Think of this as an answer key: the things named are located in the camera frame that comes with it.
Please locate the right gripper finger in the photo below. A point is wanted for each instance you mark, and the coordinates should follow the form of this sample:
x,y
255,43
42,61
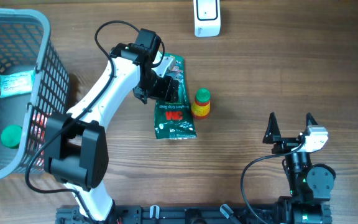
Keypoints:
x,y
272,134
310,121

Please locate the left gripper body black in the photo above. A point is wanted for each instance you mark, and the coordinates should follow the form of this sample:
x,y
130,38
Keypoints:
x,y
159,88

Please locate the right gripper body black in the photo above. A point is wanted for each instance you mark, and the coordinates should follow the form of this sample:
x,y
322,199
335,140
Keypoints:
x,y
285,145

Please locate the green 3M gloves packet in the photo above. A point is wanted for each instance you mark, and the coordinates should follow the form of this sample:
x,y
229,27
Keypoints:
x,y
174,120

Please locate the green cap sauce bottle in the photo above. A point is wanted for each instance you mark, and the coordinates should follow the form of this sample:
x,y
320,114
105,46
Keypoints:
x,y
201,106

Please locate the green lid white jar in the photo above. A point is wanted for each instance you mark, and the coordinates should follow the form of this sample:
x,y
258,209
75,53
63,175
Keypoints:
x,y
11,136

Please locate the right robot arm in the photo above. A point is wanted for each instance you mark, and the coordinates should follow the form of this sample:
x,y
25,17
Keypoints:
x,y
310,184

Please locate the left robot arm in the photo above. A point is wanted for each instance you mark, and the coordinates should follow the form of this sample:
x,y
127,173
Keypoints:
x,y
76,151

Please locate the white barcode scanner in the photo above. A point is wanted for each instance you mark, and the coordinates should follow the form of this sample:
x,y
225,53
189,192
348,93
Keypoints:
x,y
207,18

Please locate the red packet in basket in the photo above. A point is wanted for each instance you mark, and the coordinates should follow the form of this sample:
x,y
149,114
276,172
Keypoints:
x,y
38,129

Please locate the grey plastic mesh basket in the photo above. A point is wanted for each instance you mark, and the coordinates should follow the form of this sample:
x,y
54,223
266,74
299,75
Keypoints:
x,y
25,44

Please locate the teal white sachet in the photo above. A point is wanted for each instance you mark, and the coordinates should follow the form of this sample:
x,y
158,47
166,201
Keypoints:
x,y
19,83

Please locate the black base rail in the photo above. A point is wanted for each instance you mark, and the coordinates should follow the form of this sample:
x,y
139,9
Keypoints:
x,y
271,213

